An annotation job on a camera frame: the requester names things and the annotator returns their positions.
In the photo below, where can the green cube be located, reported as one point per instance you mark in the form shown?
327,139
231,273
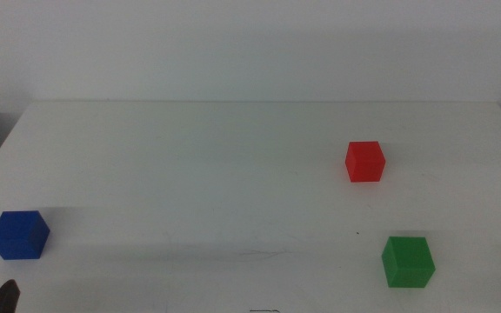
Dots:
407,263

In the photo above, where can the blue cube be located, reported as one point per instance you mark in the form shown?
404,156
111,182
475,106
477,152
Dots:
18,235

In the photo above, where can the red cube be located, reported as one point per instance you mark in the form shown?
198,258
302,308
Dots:
365,161

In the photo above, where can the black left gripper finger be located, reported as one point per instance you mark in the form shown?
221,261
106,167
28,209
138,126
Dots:
4,300

